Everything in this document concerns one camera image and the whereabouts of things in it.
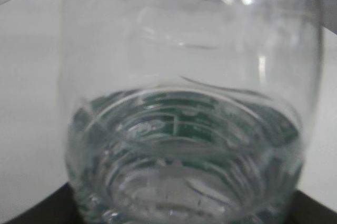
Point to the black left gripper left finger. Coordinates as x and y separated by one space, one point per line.
59 207

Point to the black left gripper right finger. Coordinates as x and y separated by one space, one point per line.
306 210

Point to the clear green-label water bottle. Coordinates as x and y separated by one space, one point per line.
187 111

